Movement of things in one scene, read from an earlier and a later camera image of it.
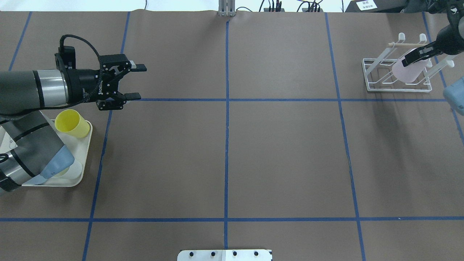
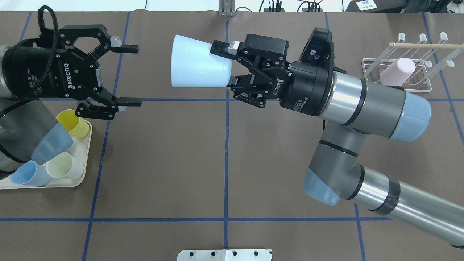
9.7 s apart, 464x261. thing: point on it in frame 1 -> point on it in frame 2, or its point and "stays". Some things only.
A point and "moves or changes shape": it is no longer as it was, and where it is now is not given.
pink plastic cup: (409, 73) moves or changes shape
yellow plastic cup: (69, 121) stays
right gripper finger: (429, 50) -> (225, 49)
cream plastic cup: (74, 170) stays
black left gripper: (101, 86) -> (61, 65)
